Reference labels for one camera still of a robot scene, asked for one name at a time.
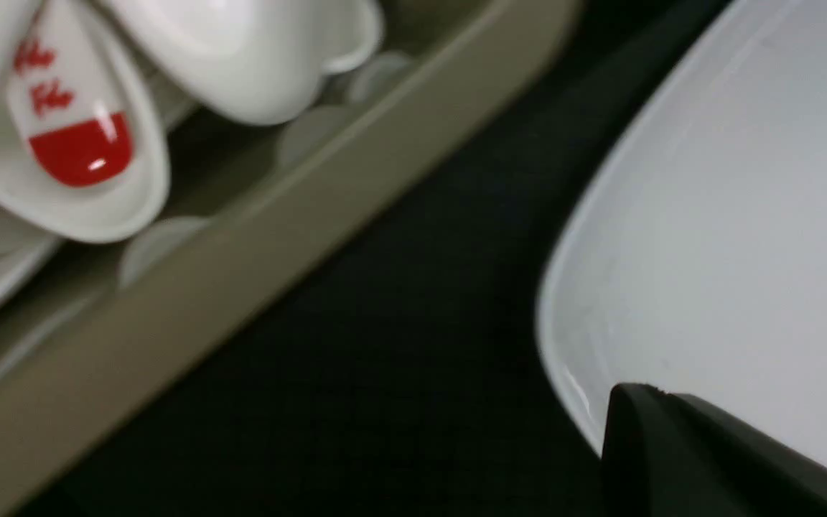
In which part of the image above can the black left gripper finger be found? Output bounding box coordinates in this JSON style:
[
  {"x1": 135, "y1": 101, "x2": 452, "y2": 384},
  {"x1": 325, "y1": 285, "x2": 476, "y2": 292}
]
[{"x1": 601, "y1": 383, "x2": 827, "y2": 516}]

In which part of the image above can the large white square plate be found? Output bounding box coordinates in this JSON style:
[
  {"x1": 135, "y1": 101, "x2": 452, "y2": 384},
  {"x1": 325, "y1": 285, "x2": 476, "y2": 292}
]
[{"x1": 536, "y1": 1, "x2": 827, "y2": 468}]

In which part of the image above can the black serving tray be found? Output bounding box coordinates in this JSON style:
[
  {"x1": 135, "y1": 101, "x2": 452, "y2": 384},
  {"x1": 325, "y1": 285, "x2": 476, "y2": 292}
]
[{"x1": 20, "y1": 1, "x2": 725, "y2": 516}]

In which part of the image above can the olive green spoon bin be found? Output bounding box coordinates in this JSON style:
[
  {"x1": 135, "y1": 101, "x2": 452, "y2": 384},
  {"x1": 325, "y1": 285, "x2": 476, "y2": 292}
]
[{"x1": 0, "y1": 1, "x2": 583, "y2": 516}]

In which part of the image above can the red printed white spoon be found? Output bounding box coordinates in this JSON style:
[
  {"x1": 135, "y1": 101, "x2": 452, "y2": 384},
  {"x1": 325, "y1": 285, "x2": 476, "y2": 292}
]
[{"x1": 0, "y1": 1, "x2": 171, "y2": 244}]

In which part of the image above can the pile of white spoons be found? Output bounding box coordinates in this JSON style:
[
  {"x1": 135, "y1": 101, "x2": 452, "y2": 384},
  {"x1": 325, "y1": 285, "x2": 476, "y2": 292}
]
[{"x1": 0, "y1": 1, "x2": 385, "y2": 305}]

